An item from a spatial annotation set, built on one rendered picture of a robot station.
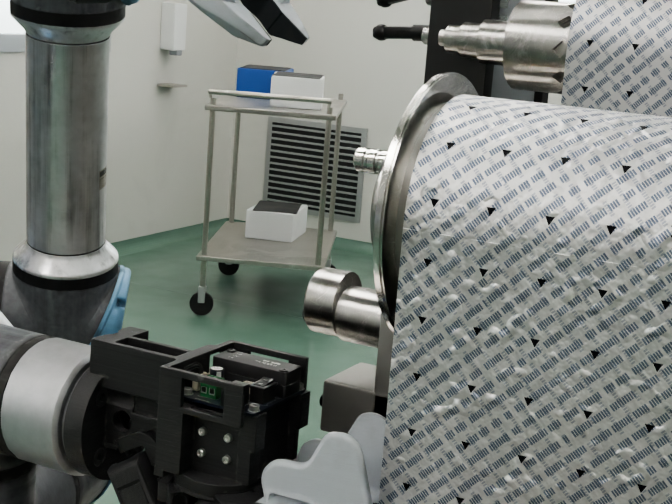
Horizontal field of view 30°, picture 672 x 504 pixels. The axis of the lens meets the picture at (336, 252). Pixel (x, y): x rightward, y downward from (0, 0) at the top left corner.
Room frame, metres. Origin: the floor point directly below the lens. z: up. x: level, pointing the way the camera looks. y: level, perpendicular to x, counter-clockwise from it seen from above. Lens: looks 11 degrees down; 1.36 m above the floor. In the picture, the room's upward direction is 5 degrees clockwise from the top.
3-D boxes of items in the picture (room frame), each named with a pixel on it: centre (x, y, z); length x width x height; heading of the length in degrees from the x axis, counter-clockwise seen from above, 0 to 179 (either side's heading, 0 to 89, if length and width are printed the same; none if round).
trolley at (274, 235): (5.52, 0.29, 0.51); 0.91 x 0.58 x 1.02; 177
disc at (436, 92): (0.67, -0.05, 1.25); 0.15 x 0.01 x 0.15; 153
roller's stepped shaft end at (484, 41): (0.93, -0.09, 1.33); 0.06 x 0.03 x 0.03; 63
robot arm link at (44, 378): (0.71, 0.14, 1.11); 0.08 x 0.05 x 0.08; 153
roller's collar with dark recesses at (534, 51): (0.91, -0.15, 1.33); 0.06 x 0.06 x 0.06; 63
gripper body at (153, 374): (0.67, 0.07, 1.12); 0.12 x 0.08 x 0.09; 63
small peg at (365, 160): (0.69, -0.02, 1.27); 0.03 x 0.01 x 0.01; 63
